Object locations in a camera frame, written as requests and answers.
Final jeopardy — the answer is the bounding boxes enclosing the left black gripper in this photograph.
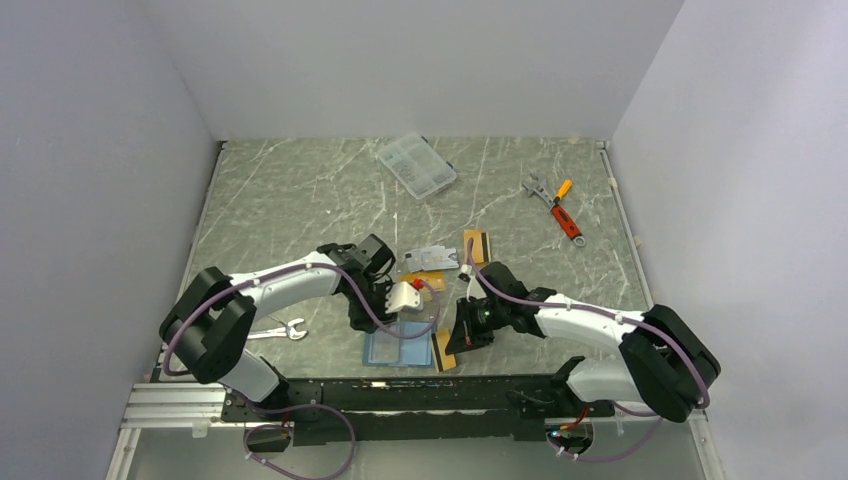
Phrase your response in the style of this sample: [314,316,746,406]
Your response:
[343,279,398,334]

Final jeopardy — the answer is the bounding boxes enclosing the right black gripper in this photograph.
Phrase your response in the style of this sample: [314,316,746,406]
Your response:
[445,296,509,355]

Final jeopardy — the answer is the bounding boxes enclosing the gold credit card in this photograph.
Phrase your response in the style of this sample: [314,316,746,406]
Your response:
[399,271,446,292]
[431,328,457,373]

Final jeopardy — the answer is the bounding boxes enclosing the silver credit card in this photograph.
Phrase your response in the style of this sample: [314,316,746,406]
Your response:
[404,246,460,273]

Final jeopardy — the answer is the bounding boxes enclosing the orange credit card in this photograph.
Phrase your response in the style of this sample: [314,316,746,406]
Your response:
[463,229,491,266]

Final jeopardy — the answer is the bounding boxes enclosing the blue card holder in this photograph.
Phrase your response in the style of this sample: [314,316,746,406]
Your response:
[362,329,434,368]

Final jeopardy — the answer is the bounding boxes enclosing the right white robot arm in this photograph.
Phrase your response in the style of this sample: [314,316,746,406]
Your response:
[445,262,721,423]

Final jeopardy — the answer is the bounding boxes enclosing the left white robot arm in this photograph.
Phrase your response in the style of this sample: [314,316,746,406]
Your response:
[159,234,396,420]

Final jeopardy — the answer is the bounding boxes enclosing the silver open-end wrench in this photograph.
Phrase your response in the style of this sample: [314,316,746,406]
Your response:
[247,318,308,341]

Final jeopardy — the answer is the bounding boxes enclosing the clear plastic organizer box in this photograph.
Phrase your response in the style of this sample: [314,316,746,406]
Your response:
[377,134,457,201]

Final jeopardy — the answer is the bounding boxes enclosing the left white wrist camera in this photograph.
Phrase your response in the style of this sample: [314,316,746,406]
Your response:
[385,281,424,314]

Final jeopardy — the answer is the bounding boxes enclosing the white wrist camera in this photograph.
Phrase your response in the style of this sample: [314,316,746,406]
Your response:
[385,281,424,314]
[458,264,478,285]

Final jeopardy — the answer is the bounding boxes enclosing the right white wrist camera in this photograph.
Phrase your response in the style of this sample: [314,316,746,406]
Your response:
[458,264,478,285]

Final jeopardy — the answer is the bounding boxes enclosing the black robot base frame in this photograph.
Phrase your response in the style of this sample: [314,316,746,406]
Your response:
[221,374,614,446]

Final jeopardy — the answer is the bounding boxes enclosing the red handled adjustable wrench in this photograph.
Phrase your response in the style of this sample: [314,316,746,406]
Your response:
[521,171,587,248]

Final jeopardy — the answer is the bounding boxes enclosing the orange handled screwdriver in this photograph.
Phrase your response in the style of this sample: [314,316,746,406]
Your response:
[553,179,573,205]

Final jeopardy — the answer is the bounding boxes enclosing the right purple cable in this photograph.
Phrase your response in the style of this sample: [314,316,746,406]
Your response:
[465,237,711,464]

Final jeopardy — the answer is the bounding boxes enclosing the aluminium rail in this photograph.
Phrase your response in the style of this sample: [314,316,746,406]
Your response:
[121,382,226,431]

